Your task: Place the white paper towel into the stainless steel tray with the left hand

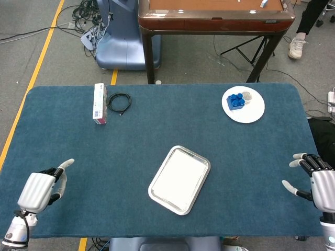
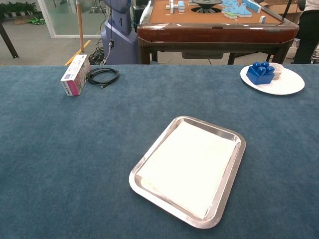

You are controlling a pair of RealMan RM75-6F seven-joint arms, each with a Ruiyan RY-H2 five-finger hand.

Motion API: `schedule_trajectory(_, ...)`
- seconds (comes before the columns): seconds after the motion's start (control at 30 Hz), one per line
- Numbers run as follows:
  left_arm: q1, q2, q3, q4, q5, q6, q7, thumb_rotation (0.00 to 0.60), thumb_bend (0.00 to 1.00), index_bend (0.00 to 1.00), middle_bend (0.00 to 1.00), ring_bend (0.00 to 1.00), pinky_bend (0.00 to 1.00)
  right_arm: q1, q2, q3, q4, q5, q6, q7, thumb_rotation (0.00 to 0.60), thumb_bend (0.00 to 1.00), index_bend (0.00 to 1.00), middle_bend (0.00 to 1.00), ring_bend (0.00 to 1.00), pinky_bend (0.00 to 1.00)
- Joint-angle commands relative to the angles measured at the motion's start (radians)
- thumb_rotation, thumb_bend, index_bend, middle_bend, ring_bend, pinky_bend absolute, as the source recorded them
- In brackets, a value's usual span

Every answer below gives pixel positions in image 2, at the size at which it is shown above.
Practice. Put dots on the white paper sheet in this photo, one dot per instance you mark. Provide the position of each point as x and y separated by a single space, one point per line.
187 166

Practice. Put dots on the stainless steel tray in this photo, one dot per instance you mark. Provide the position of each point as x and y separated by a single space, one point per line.
164 203

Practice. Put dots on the white pink cardboard box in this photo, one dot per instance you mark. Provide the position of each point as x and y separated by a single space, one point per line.
74 77

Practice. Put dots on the brown mahjong table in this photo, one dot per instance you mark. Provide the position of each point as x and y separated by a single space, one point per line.
211 33

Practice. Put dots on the blue building block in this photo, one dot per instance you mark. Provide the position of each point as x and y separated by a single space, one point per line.
259 78

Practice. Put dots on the small mahjong tile cluster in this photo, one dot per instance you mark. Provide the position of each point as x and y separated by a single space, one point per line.
175 6

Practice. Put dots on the wooden pole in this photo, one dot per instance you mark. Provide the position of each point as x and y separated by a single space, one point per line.
80 30

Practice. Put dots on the black table centre dome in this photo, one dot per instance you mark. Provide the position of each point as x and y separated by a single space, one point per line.
206 4

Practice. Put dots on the small clear plastic container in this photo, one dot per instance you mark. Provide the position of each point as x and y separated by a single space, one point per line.
278 71

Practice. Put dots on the white round plate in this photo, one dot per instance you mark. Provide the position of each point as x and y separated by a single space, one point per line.
286 84

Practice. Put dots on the large mahjong tile pile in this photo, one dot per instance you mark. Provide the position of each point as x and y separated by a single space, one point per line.
236 10

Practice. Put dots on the single upright mahjong tile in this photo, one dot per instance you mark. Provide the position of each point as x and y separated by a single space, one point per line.
262 19

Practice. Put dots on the green item on floor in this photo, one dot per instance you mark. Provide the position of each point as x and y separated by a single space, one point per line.
36 20

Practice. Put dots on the brown cardboard box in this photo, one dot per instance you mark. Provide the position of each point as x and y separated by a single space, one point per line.
279 8

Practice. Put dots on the black tripod stand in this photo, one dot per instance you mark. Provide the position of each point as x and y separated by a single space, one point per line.
286 11

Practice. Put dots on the person in black trousers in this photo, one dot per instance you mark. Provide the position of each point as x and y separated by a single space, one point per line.
307 37

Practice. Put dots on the dark slanted table leg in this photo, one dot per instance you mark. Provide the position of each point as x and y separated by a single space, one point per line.
7 42

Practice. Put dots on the green potted plants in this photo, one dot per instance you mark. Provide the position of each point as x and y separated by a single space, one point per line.
17 7

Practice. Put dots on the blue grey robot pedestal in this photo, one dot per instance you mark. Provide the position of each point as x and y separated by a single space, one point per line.
119 42

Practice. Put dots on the white glass door frame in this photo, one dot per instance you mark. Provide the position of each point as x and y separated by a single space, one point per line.
46 18

